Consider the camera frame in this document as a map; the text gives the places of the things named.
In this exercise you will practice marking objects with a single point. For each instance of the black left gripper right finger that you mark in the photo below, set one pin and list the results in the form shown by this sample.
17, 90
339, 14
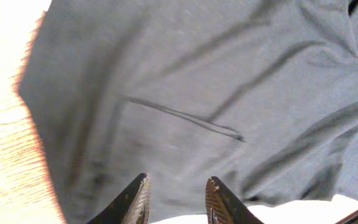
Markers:
223, 207

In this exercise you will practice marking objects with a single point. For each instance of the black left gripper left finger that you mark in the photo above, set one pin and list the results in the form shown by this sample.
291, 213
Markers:
131, 206

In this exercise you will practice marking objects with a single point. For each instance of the black t-shirt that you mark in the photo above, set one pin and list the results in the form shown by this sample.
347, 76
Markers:
262, 94

